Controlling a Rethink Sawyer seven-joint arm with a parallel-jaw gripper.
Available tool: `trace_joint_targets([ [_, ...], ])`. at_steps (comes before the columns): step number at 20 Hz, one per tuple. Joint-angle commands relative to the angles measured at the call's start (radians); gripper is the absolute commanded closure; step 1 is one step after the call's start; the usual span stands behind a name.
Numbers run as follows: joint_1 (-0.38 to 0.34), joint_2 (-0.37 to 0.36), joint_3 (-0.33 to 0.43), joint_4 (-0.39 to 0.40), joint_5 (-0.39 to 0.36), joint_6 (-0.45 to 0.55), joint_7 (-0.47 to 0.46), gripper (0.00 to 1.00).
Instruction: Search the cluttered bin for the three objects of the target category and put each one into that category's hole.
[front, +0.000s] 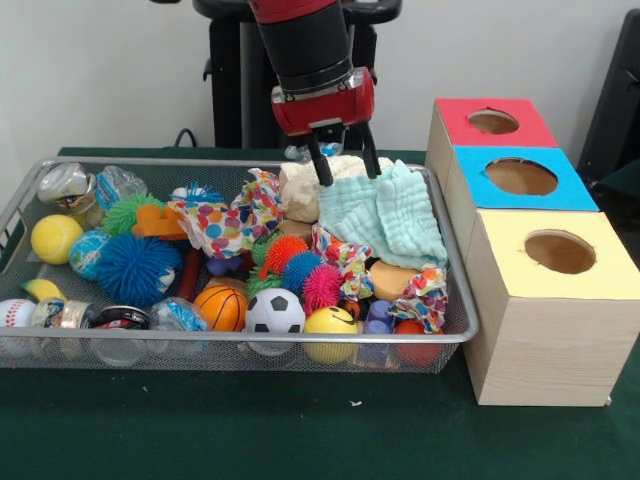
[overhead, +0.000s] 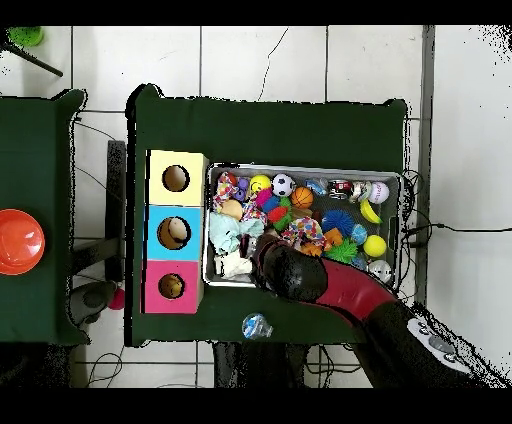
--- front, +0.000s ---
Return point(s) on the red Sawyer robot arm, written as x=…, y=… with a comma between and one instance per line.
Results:
x=305, y=45

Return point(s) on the long orange hollow block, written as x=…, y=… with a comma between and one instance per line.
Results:
x=157, y=222

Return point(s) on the clear plastic bottle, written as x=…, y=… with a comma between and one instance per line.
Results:
x=297, y=152
x=120, y=185

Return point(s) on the cream cloth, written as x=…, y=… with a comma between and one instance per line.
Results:
x=300, y=195

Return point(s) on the black and white soccer ball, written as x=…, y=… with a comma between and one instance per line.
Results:
x=275, y=312

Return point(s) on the orange toy basketball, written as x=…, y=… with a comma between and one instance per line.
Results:
x=221, y=307

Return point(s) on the yellow smiley ball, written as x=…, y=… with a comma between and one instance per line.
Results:
x=330, y=325

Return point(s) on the colourful heart print cloth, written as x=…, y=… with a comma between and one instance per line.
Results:
x=225, y=222

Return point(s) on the black chair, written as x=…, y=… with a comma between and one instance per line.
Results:
x=620, y=100

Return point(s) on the wooden box with three holes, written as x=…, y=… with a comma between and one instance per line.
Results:
x=550, y=350

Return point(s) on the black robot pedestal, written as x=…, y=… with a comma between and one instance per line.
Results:
x=235, y=90

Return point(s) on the plain yellow ball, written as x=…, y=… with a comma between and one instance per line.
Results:
x=56, y=240

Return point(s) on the mint green knitted cloth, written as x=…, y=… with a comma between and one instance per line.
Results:
x=395, y=215

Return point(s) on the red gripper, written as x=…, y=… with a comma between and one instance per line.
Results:
x=325, y=110

